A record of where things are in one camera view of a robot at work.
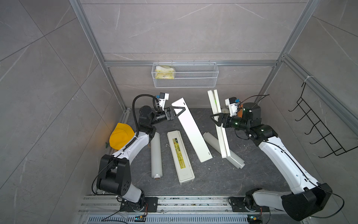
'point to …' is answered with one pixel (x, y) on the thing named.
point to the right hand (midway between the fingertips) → (215, 116)
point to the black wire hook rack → (337, 149)
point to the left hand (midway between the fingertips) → (184, 109)
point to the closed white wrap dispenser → (182, 164)
